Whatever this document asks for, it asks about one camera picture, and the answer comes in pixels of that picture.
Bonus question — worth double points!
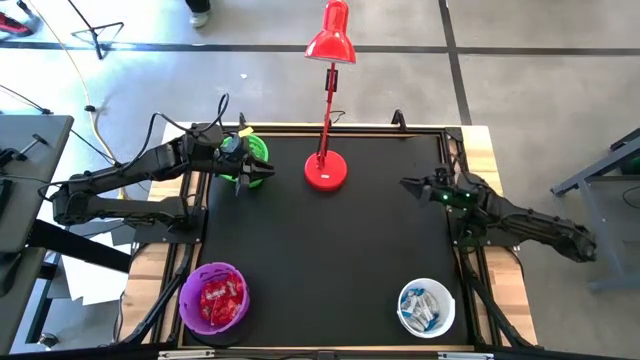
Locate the grey desk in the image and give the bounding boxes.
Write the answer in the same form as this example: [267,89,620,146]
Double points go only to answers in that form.
[0,114,75,254]

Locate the black metal beam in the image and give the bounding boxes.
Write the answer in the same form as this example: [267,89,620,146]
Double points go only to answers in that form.
[27,219,132,274]

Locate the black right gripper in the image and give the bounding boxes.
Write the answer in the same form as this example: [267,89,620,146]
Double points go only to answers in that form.
[399,167,491,211]

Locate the red desk lamp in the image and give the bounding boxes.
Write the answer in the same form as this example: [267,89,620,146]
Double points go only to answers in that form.
[303,0,357,193]

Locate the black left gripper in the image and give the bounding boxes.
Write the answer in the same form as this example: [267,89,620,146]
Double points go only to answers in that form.
[182,122,277,198]

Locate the green plastic bucket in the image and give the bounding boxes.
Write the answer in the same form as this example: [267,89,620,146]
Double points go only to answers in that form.
[218,132,270,190]

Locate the yellow floor cable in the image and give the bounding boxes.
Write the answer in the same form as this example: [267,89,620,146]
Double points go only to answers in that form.
[27,0,127,194]

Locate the black tripod stand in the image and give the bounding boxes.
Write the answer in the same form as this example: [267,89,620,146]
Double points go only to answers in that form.
[66,0,125,61]

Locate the black table mat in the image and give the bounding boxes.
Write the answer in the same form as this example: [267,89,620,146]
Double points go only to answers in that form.
[202,132,474,349]

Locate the purple plastic bucket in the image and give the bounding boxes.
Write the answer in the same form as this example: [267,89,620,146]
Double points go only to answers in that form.
[178,261,251,337]

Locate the white paper sheets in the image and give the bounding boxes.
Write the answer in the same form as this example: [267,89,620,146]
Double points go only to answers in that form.
[62,232,132,307]

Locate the white plastic bucket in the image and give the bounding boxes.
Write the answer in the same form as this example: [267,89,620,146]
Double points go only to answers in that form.
[397,277,457,340]

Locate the person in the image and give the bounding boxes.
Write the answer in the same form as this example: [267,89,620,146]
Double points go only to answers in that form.
[184,0,212,29]

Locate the silver metal bracket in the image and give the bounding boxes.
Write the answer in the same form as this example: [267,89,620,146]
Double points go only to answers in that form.
[158,349,216,360]
[438,351,496,360]

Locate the person's red shoe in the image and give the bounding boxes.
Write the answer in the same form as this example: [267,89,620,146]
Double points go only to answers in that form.
[0,12,32,38]

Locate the grey metal table frame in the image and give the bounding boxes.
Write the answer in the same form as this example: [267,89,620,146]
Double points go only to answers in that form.
[549,127,640,292]

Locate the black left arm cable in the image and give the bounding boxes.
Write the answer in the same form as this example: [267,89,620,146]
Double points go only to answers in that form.
[119,92,231,169]

